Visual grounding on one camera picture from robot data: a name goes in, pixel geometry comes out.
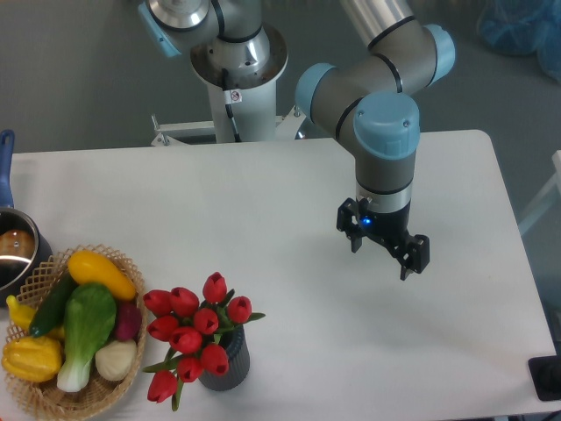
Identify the blue handled saucepan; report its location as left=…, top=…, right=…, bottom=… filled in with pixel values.
left=1, top=129, right=52, bottom=309

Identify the purple red onion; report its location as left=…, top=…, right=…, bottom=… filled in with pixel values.
left=114, top=303, right=142, bottom=341

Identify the green bok choy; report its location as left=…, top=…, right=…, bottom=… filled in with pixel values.
left=57, top=282, right=117, bottom=393

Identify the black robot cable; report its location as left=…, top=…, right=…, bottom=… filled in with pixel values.
left=221, top=68, right=243, bottom=143

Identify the black device at table edge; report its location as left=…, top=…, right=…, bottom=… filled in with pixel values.
left=528, top=355, right=560, bottom=402

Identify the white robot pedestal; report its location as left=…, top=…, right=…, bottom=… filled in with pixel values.
left=152, top=23, right=305, bottom=146

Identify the red tulip bouquet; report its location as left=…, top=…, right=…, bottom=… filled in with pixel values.
left=143, top=272, right=265, bottom=410

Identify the dark grey ribbed vase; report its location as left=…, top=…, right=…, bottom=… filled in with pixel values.
left=199, top=326, right=251, bottom=391

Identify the white frame at right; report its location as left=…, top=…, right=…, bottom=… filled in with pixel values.
left=518, top=150, right=560, bottom=236

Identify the woven wicker basket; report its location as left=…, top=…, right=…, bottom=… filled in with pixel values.
left=1, top=245, right=148, bottom=420

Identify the dark green cucumber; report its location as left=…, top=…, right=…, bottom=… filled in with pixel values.
left=28, top=271, right=78, bottom=338

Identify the yellow bell pepper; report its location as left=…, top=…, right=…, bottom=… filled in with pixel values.
left=1, top=337, right=62, bottom=382

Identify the white garlic bulb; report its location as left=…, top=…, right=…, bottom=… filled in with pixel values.
left=95, top=339, right=137, bottom=382

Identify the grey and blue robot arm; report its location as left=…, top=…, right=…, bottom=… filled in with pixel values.
left=138, top=1, right=455, bottom=276

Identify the yellow squash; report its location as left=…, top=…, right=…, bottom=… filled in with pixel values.
left=67, top=250, right=137, bottom=301

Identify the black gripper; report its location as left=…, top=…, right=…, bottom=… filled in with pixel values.
left=336, top=198, right=430, bottom=281

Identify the small yellow gourd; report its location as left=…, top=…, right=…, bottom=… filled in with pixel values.
left=6, top=295, right=65, bottom=340

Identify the blue plastic bag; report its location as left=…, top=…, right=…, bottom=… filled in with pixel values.
left=476, top=1, right=560, bottom=82

